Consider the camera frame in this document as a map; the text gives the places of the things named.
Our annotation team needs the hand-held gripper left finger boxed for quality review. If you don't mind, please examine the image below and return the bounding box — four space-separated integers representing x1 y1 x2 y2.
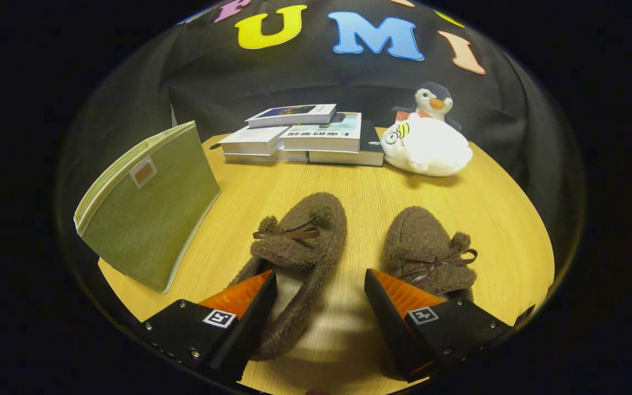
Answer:
140 269 278 385

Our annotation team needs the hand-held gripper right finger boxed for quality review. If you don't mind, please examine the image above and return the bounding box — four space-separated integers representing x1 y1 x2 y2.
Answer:
364 268 515 383

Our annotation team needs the brown fuzzy shoe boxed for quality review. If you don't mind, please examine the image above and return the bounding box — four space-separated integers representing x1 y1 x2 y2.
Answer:
382 206 478 302
228 192 348 362

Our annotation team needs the green fabric storage box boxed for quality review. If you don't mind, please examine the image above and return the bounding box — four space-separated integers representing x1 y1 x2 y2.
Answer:
73 121 222 294

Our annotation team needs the white book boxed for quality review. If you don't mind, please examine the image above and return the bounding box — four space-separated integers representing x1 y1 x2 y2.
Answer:
217 126 290 155
222 147 310 163

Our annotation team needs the white plush toy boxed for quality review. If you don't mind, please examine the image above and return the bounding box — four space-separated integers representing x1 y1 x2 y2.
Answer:
380 112 474 177

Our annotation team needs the black book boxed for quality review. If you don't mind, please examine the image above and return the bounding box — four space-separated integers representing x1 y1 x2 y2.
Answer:
308 120 385 167

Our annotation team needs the book with dark picture cover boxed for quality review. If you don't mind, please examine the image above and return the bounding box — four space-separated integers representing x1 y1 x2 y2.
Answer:
245 104 337 128

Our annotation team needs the penguin plush toy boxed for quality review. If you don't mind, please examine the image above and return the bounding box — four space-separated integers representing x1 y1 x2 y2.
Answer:
392 82 462 132

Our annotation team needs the black backdrop cloth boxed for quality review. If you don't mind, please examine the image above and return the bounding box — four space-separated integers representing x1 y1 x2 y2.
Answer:
55 0 585 264

